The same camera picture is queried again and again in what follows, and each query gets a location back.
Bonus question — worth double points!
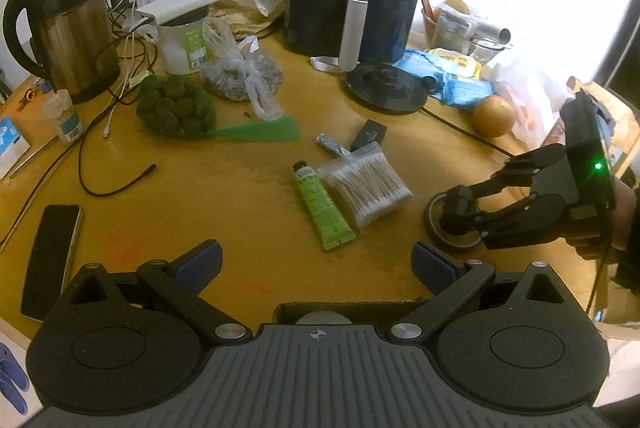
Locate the black monitor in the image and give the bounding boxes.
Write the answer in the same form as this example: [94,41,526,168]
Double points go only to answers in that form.
[592,0,640,90]

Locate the brown onion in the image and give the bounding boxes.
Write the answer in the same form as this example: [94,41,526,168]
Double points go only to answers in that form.
[472,94,517,138]

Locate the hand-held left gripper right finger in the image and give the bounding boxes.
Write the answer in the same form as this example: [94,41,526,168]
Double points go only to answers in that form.
[384,241,577,346]

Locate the small toothpick bottle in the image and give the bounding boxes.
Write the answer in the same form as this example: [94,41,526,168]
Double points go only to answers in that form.
[42,89,84,144]

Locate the green net bag of chestnuts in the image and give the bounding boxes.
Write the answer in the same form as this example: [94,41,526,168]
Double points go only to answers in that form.
[135,74,301,144]

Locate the black charging cable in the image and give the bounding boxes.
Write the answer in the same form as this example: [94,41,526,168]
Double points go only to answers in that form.
[77,27,157,198]

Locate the white plastic bag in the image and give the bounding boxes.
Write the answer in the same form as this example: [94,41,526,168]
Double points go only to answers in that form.
[492,57,577,145]

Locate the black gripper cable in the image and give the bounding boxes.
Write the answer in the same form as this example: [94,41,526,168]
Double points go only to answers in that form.
[589,237,617,325]

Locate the thin metal rod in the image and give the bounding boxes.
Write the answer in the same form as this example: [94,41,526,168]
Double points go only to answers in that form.
[8,135,59,179]

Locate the black kettle base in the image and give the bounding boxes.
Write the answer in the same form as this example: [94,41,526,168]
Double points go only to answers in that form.
[346,61,430,112]

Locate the small black box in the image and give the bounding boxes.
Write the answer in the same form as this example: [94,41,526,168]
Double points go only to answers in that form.
[349,119,390,152]

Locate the yellow wipes packet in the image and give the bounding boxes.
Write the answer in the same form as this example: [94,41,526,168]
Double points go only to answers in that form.
[425,47,482,78]

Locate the blue white carton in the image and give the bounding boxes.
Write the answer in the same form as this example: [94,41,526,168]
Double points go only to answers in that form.
[0,115,32,180]

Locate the blue slippers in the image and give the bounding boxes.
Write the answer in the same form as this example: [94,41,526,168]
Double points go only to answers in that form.
[0,341,32,415]

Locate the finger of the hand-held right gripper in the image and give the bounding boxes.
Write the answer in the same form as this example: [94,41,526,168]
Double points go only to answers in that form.
[443,143,568,216]
[439,193,567,251]

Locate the white power bank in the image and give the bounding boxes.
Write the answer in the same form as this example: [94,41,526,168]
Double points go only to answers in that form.
[135,0,234,26]

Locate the clear bag of dark seeds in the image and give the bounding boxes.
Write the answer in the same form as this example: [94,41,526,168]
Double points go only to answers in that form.
[199,18,287,122]

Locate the bunch of keys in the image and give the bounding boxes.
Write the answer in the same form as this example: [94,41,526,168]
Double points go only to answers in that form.
[17,78,52,112]

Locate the white ribbon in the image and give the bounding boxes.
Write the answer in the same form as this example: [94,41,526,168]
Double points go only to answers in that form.
[309,55,352,74]

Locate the green tube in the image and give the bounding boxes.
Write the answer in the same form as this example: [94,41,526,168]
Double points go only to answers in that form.
[292,160,357,252]

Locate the person's right hand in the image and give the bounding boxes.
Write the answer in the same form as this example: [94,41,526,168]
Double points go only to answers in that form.
[572,179,637,262]

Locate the blue wipes packet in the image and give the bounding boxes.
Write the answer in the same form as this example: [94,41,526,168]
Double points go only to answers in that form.
[391,49,449,82]
[439,73,497,112]

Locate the dark tape roll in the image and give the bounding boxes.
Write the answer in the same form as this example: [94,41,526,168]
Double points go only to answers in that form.
[423,189,494,252]

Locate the silver foil roll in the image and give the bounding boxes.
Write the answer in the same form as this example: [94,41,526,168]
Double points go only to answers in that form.
[440,15,514,46]

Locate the thin dark cable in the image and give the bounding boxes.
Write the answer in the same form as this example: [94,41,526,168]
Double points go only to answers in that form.
[0,142,82,255]

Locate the black kettle base cable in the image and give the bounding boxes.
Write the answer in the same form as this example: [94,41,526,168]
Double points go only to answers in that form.
[419,105,517,157]

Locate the plastic jar green label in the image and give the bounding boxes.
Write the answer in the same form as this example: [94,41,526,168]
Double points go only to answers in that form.
[157,15,217,76]

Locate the bag of cotton swabs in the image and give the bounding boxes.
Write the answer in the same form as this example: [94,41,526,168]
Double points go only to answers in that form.
[316,143,415,231]

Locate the black smartphone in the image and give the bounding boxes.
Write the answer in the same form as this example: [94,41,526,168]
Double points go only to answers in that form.
[19,203,84,323]

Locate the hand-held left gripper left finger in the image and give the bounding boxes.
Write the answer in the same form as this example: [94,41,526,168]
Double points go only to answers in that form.
[65,238,252,346]

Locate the steel electric kettle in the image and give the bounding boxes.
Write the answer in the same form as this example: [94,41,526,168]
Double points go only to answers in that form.
[2,0,124,105]

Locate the white lid jar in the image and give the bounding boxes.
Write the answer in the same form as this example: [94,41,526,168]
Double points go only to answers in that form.
[295,310,354,325]

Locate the white charging cable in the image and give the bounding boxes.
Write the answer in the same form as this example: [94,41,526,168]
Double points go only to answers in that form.
[102,22,152,142]

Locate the marbled stick sachet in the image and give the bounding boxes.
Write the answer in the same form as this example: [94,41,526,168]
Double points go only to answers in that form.
[315,133,352,158]

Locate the orange round food item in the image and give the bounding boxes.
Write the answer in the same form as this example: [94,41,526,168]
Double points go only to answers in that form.
[439,0,474,18]

